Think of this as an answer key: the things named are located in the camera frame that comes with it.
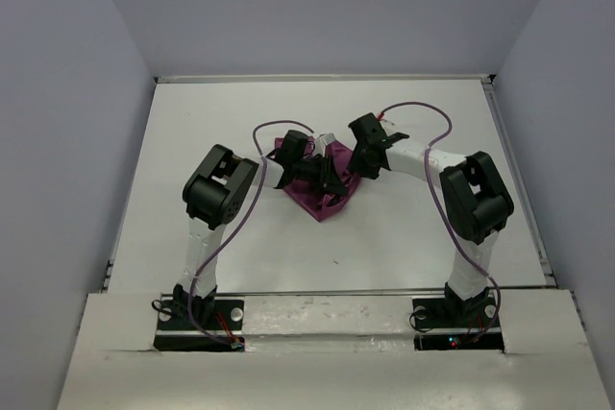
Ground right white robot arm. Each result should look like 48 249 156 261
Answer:
349 113 514 326

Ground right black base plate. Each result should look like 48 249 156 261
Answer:
408 286 504 351

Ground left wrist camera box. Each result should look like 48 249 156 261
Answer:
312 133 336 156

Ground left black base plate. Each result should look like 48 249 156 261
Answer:
151 287 245 352

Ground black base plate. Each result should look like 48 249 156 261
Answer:
408 286 504 351
151 287 245 352

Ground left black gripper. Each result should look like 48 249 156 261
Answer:
292 155 348 199

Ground purple cloth napkin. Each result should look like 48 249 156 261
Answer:
272 133 361 222

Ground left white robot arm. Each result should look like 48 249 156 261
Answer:
173 130 357 328

